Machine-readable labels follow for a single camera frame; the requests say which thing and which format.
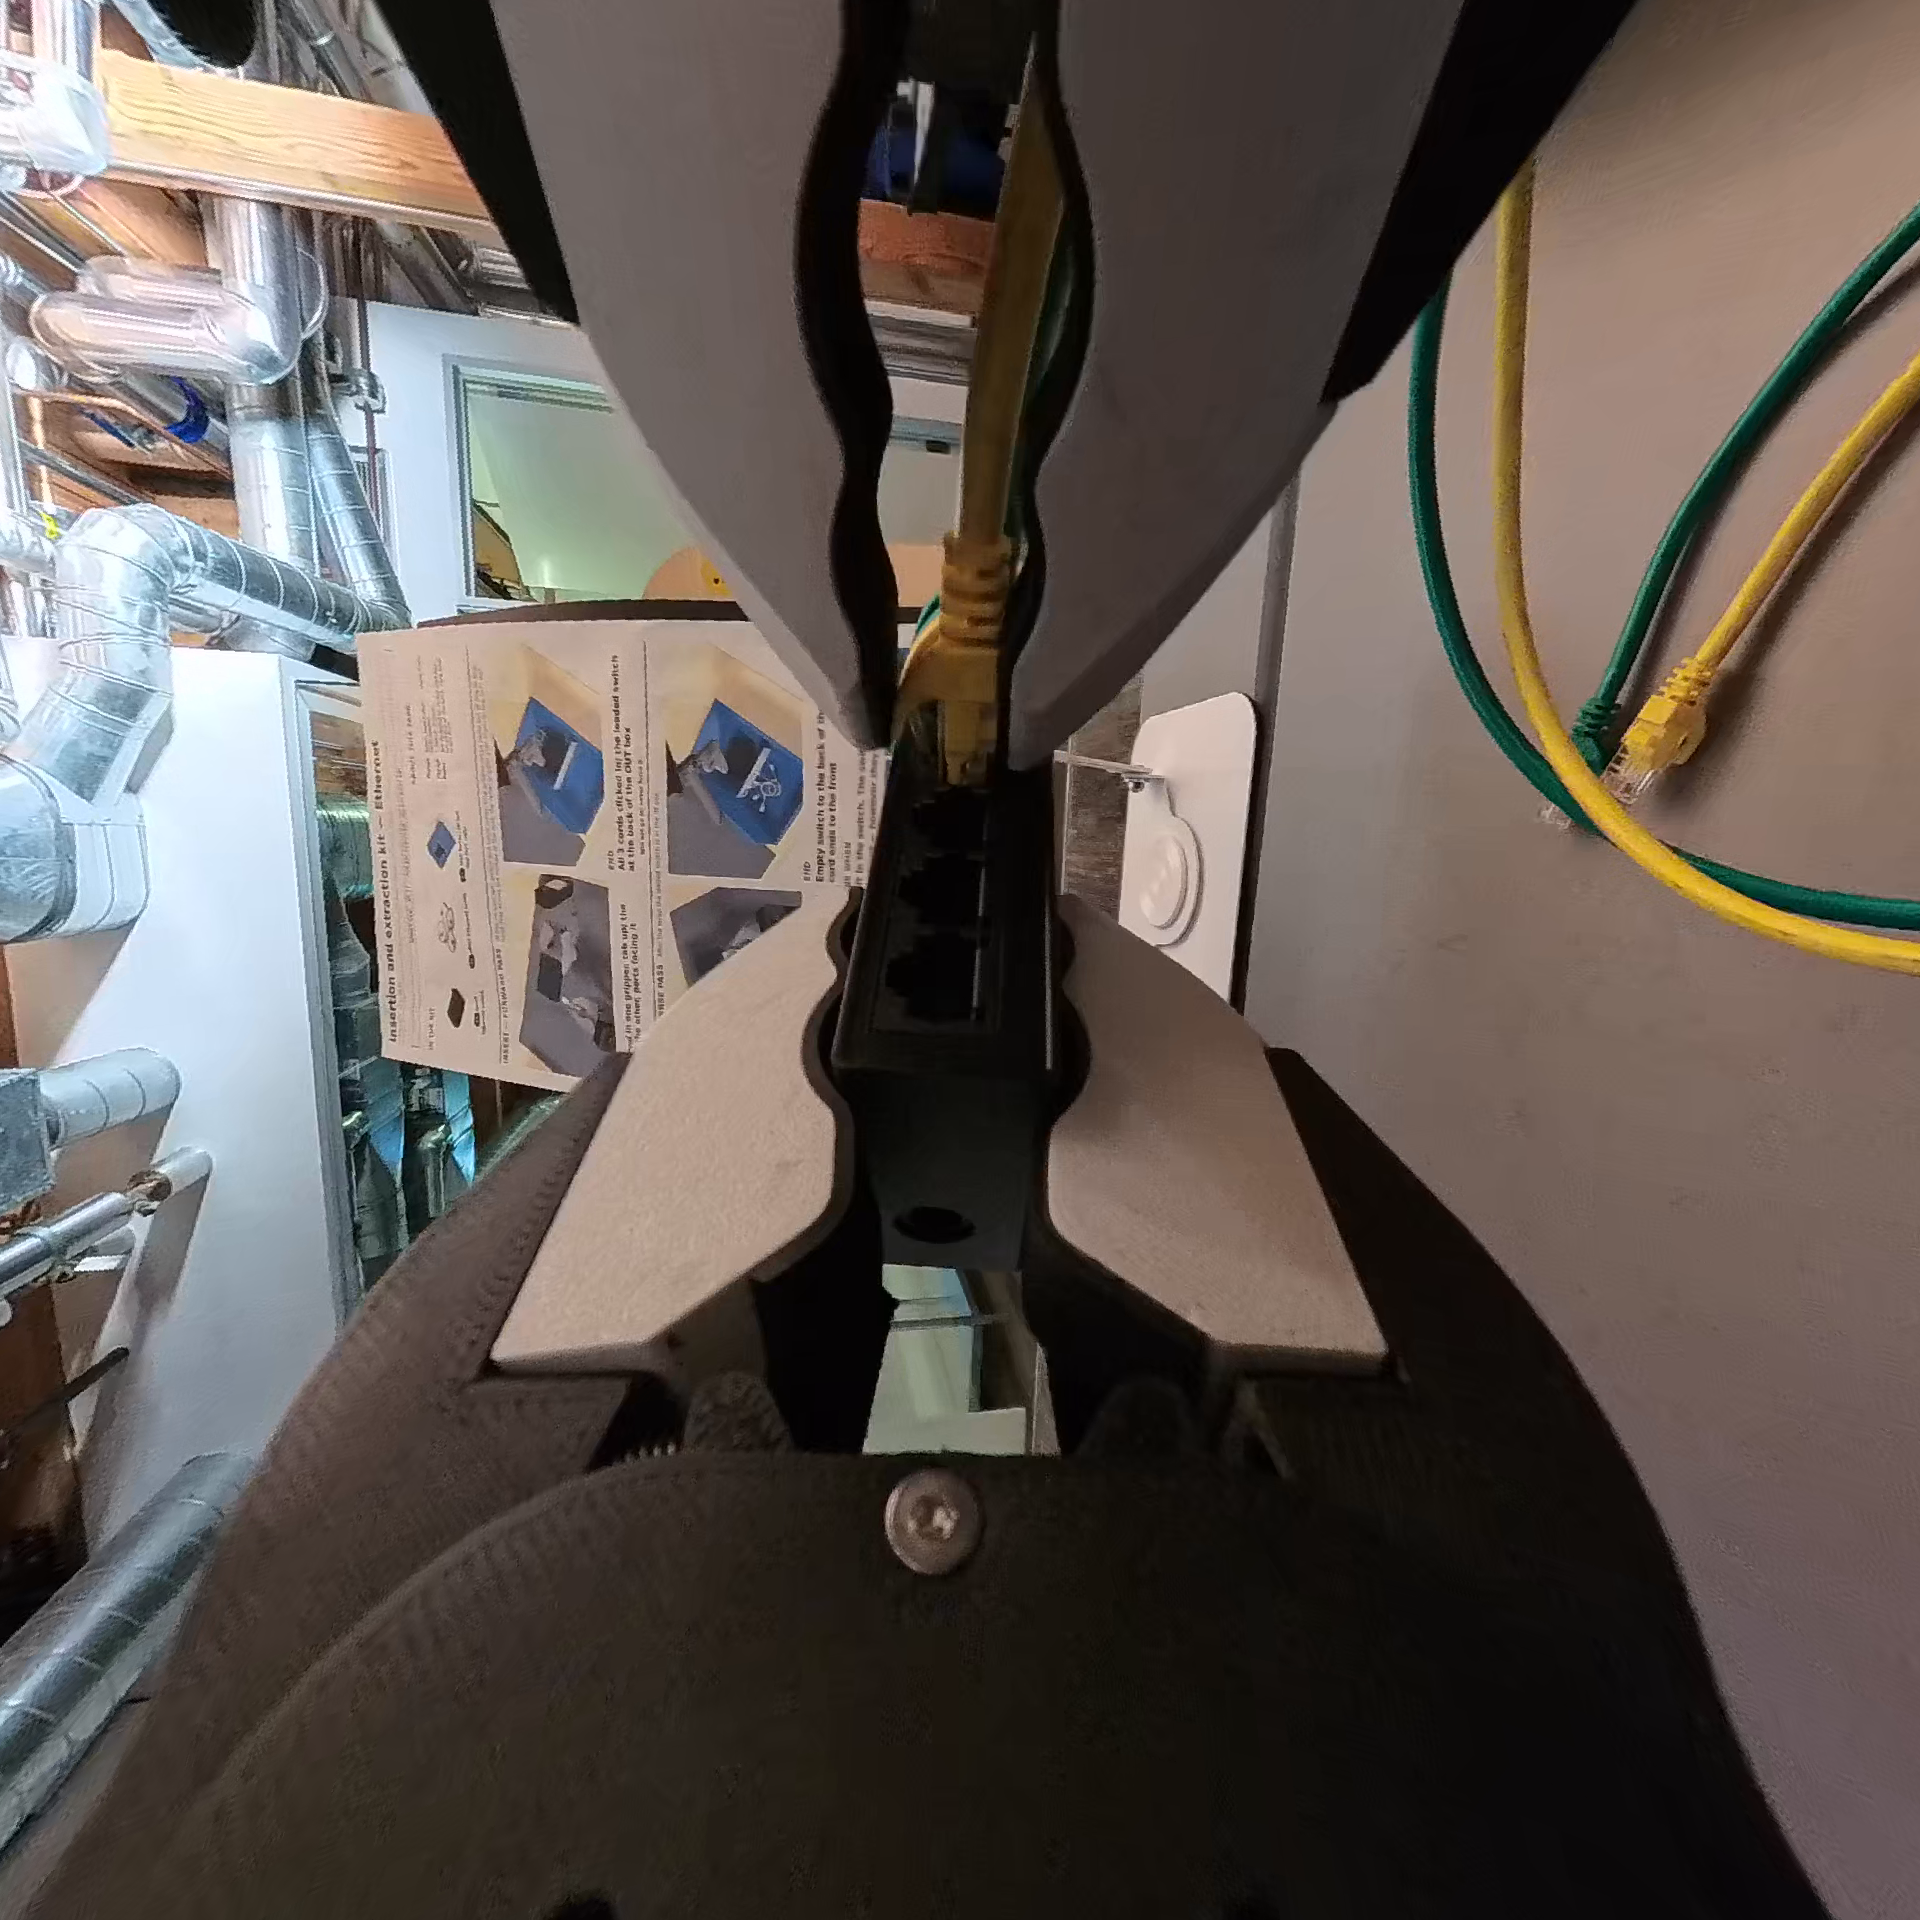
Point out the printed instruction poster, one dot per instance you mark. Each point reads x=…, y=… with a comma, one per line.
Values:
x=451, y=841

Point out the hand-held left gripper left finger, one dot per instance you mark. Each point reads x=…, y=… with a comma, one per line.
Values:
x=706, y=1170

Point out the black ethernet switch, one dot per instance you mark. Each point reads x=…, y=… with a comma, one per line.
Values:
x=962, y=1140

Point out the wooden ceiling beam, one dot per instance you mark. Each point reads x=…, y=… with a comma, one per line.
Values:
x=301, y=152

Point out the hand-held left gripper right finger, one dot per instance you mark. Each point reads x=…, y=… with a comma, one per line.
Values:
x=1185, y=1187

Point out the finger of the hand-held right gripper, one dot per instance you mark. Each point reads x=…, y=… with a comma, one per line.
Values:
x=1244, y=226
x=690, y=301

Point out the white stand base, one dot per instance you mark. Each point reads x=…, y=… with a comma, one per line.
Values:
x=1214, y=748

